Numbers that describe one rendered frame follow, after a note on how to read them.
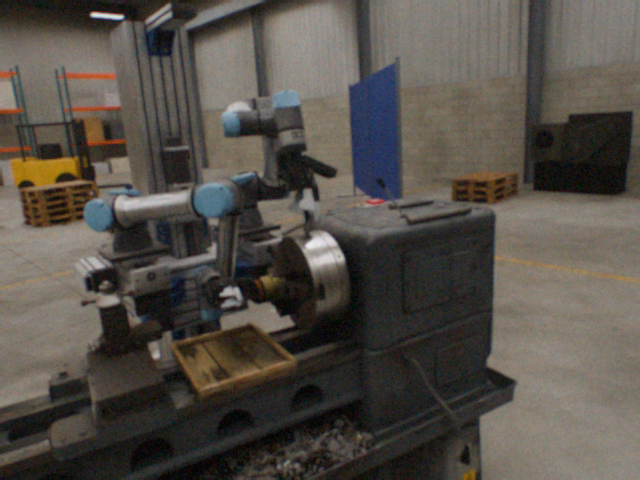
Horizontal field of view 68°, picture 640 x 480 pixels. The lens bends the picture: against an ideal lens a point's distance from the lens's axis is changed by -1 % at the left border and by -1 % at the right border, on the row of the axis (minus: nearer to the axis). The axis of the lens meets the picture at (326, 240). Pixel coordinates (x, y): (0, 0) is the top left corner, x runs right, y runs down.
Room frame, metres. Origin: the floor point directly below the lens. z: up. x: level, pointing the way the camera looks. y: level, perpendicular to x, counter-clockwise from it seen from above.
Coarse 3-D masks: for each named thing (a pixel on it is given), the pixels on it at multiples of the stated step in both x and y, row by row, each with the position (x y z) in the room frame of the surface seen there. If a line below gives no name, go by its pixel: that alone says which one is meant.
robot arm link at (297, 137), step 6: (282, 132) 1.34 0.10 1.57; (288, 132) 1.33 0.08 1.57; (294, 132) 1.33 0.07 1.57; (300, 132) 1.34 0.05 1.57; (282, 138) 1.33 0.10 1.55; (288, 138) 1.33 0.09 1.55; (294, 138) 1.33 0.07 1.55; (300, 138) 1.33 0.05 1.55; (282, 144) 1.34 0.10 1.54; (288, 144) 1.32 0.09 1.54; (294, 144) 1.32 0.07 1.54; (300, 144) 1.33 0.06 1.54; (306, 144) 1.37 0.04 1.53
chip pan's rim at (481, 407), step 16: (496, 384) 1.69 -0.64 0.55; (512, 384) 1.62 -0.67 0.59; (464, 400) 1.59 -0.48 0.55; (480, 400) 1.51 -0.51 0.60; (496, 400) 1.56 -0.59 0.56; (512, 400) 1.61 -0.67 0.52; (432, 416) 1.51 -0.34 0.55; (464, 416) 1.49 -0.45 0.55; (400, 432) 1.44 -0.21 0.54; (416, 432) 1.39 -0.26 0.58; (432, 432) 1.42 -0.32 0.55; (384, 448) 1.32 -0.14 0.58; (400, 448) 1.35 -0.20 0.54; (352, 464) 1.26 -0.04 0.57; (368, 464) 1.29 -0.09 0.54
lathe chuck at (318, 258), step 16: (288, 240) 1.53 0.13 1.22; (304, 240) 1.49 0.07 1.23; (320, 240) 1.50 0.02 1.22; (288, 256) 1.54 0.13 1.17; (304, 256) 1.43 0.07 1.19; (320, 256) 1.44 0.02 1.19; (304, 272) 1.44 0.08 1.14; (320, 272) 1.40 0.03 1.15; (336, 272) 1.43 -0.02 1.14; (336, 288) 1.41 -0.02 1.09; (304, 304) 1.45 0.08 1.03; (320, 304) 1.39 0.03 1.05; (336, 304) 1.42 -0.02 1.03; (304, 320) 1.46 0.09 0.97; (320, 320) 1.42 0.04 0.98
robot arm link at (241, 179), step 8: (240, 176) 2.07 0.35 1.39; (248, 176) 2.07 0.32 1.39; (256, 176) 2.11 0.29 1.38; (240, 184) 2.06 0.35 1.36; (248, 184) 2.07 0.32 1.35; (256, 184) 2.07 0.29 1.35; (248, 192) 2.06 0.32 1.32; (256, 192) 2.07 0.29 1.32; (248, 200) 2.06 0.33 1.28; (256, 200) 2.09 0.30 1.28
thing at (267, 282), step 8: (256, 280) 1.45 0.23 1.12; (264, 280) 1.45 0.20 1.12; (272, 280) 1.45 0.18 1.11; (280, 280) 1.47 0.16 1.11; (256, 288) 1.42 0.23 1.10; (264, 288) 1.43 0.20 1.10; (272, 288) 1.44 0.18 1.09; (256, 296) 1.42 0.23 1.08; (264, 296) 1.43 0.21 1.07; (272, 296) 1.44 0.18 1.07
